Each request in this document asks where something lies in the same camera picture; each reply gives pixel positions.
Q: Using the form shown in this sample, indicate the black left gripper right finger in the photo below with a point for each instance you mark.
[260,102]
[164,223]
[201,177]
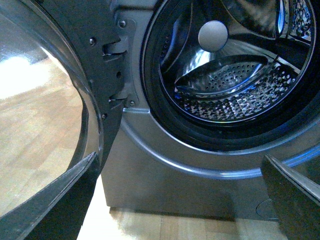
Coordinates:
[295,197]

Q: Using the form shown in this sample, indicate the dark round washer door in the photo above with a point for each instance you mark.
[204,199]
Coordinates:
[57,81]

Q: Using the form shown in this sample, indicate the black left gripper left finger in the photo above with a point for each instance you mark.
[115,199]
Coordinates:
[58,210]

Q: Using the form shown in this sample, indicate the grey front-load washing machine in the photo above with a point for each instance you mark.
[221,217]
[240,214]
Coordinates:
[211,87]

